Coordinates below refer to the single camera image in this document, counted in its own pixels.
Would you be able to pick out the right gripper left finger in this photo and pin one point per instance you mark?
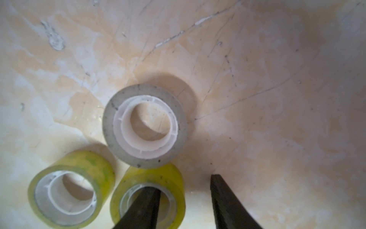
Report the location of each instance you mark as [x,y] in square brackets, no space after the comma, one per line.
[143,213]

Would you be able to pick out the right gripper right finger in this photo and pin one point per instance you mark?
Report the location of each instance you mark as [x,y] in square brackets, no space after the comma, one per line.
[229,213]

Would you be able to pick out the yellow tape roll six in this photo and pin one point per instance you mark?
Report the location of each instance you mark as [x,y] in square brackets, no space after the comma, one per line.
[167,179]

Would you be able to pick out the yellow tape roll five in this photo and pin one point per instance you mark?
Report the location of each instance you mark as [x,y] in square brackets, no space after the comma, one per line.
[52,202]

